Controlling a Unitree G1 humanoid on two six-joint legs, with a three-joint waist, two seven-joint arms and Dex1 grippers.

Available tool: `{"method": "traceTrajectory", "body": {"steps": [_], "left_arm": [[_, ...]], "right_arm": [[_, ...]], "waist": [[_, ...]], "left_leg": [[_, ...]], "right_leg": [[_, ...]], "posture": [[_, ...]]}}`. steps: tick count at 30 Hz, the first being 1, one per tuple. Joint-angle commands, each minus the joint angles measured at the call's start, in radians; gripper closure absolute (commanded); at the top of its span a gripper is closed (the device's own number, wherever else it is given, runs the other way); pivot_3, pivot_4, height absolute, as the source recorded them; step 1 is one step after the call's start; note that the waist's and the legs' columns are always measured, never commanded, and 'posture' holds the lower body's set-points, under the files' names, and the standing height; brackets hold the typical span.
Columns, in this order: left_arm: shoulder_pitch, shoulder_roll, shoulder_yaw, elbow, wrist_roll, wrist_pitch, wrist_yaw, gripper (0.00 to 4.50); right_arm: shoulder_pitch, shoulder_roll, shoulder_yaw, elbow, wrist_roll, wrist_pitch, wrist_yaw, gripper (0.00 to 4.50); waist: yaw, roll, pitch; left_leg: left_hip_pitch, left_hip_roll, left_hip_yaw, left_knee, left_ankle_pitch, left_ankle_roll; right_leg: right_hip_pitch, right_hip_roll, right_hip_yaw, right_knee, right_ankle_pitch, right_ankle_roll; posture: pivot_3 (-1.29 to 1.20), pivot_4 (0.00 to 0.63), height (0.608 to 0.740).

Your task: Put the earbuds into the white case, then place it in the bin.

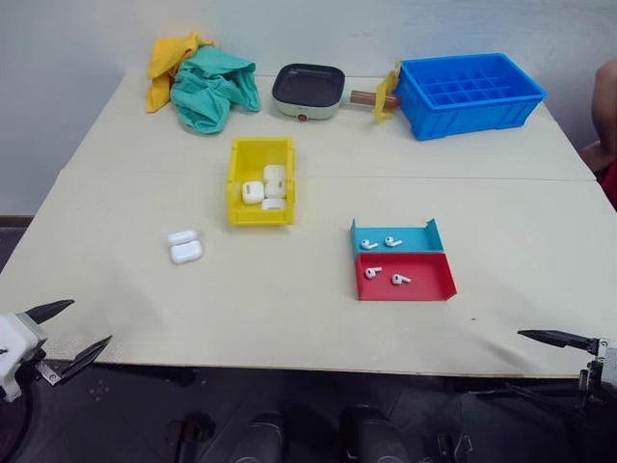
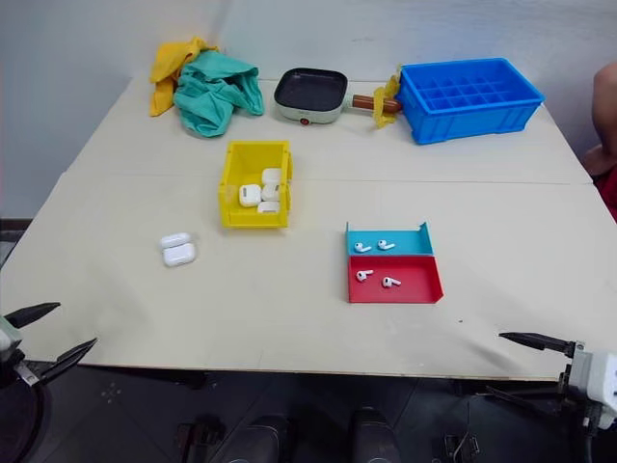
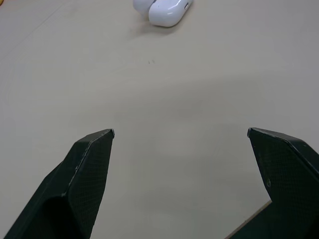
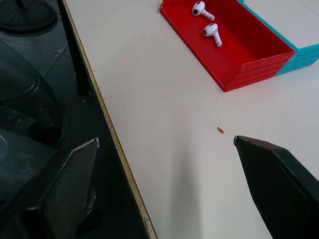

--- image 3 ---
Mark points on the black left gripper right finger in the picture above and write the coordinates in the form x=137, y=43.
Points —
x=286, y=189

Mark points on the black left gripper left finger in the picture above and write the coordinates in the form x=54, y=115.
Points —
x=74, y=189

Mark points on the white earbuds charging case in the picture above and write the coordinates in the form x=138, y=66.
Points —
x=162, y=11

